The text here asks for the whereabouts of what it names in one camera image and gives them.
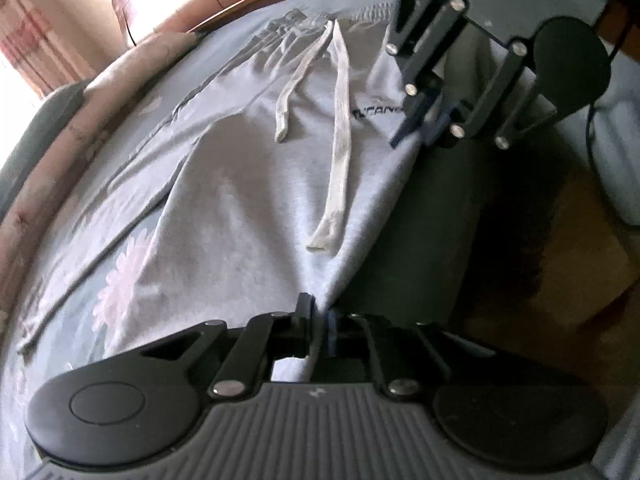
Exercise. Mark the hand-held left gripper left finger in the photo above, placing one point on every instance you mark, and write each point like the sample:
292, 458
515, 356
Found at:
304, 317

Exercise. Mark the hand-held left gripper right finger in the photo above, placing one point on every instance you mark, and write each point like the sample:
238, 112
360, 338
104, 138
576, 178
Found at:
331, 332

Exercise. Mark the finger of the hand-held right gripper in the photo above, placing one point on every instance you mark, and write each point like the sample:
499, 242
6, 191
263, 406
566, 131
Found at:
425, 45
495, 100

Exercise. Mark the grey sweatpants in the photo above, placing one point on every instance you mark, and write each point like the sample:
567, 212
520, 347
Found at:
240, 200

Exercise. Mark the teal patterned bed sheet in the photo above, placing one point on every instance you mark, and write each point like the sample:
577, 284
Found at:
435, 220

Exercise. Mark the pink floral folded quilt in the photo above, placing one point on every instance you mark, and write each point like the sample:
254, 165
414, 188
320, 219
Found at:
65, 125

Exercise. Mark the green pillow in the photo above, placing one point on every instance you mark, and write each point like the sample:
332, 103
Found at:
30, 135

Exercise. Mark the pink checked curtain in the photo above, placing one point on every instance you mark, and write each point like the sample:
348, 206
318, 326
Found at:
35, 35

